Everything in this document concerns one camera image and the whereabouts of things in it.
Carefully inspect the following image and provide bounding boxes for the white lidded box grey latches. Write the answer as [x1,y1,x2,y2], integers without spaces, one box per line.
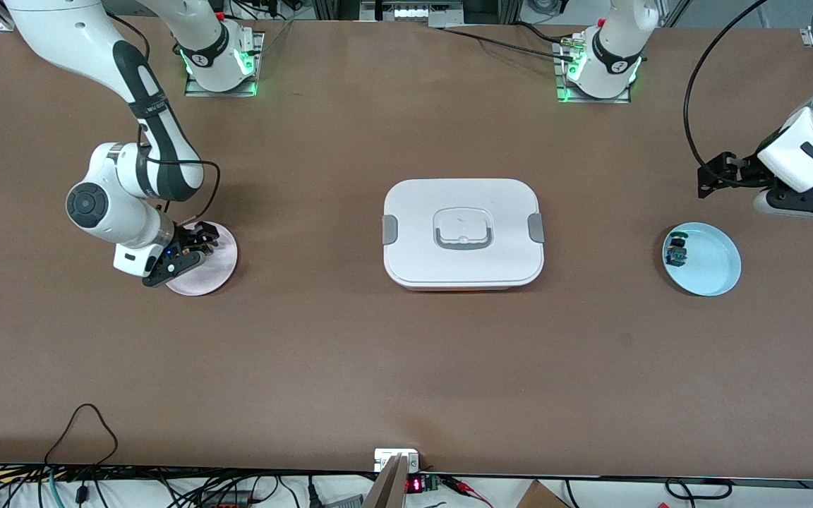
[382,178,546,292]

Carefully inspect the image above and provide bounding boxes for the white box at table edge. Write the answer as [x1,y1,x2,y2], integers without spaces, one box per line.
[374,448,421,473]

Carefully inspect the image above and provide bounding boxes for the pink round plate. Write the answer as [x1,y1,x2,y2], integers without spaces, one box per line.
[165,221,239,297]

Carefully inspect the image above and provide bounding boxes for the light blue round plate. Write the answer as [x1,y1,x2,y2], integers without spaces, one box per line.
[662,222,742,297]

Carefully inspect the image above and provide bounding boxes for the grey slanted bar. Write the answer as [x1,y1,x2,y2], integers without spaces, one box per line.
[363,454,409,508]

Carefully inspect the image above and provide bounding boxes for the brown cardboard piece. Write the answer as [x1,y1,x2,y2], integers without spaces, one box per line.
[515,480,571,508]

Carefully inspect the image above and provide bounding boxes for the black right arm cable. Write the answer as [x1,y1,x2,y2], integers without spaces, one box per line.
[135,120,222,221]

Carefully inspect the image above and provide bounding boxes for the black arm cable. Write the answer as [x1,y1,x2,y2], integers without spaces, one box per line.
[135,120,222,221]
[683,0,769,189]

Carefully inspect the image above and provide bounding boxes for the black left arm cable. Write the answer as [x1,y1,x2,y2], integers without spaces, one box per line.
[683,0,769,189]

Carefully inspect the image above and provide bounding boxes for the green push button switch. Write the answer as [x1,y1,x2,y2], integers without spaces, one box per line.
[665,231,689,268]

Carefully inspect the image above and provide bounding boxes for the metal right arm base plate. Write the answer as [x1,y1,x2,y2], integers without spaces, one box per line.
[183,31,266,98]

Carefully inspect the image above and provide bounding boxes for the black looped table cable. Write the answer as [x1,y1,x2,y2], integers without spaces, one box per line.
[44,403,120,468]

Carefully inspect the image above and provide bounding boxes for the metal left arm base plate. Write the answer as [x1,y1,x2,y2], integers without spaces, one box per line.
[553,37,632,105]

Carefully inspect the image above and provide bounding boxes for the black cable to base plate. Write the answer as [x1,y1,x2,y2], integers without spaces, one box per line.
[435,21,578,59]

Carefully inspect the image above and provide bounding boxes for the metal frame equipment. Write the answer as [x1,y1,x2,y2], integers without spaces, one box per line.
[311,0,522,28]

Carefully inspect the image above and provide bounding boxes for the black coiled floor cable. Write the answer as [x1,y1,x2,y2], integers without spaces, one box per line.
[663,478,733,500]

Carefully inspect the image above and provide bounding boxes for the red wires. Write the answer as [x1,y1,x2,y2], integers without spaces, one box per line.
[440,476,495,507]

